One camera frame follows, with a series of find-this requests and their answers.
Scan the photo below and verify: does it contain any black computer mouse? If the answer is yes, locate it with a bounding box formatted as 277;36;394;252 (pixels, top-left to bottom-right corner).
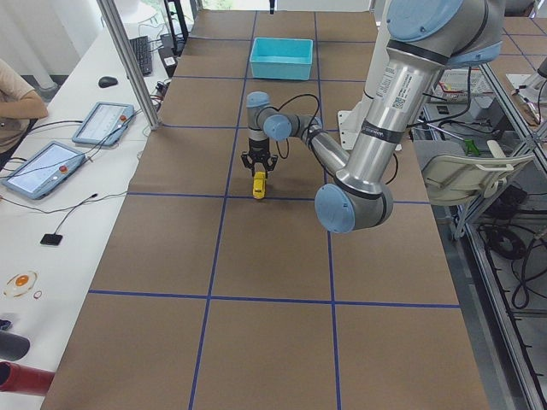
97;76;119;89

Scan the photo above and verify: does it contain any light blue plastic bin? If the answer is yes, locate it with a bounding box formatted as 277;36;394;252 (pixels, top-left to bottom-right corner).
250;38;314;81

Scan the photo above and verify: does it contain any near teach pendant tablet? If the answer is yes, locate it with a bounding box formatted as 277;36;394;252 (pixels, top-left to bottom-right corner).
2;141;85;200

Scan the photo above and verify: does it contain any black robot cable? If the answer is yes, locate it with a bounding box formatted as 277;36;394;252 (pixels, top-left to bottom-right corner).
273;93;322;160

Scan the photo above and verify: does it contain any small black square pad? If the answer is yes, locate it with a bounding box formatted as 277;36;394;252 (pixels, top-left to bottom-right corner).
40;233;63;246

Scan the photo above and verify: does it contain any far teach pendant tablet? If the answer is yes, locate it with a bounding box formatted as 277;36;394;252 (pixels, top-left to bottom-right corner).
72;102;135;147

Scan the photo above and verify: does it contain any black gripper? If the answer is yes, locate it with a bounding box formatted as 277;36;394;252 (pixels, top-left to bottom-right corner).
241;151;278;173

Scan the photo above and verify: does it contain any teach pendant tablet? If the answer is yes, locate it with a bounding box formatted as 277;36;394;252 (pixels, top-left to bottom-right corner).
72;102;135;147
2;141;85;200

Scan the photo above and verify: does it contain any red cylinder bottle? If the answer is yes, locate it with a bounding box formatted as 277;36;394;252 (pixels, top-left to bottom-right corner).
1;361;55;396

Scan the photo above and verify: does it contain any aluminium frame post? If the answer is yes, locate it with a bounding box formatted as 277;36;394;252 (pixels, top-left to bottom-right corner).
97;0;161;131

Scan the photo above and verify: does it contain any black cylinder bottle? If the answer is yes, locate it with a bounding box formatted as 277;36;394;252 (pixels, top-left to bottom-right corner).
0;331;31;361

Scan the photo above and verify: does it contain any beige plastic chair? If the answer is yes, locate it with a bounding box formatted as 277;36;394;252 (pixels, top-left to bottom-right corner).
414;140;534;239

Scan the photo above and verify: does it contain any yellow beetle toy car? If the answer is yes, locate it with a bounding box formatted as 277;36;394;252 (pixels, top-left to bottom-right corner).
252;171;268;200

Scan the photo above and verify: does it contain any person at desk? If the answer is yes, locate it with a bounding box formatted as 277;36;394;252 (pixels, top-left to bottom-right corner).
1;60;49;167

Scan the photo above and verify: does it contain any black keyboard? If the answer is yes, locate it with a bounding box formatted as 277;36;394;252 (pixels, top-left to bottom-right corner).
129;36;153;76

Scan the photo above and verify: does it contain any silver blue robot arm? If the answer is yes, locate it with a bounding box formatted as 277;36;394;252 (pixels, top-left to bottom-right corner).
246;1;505;233

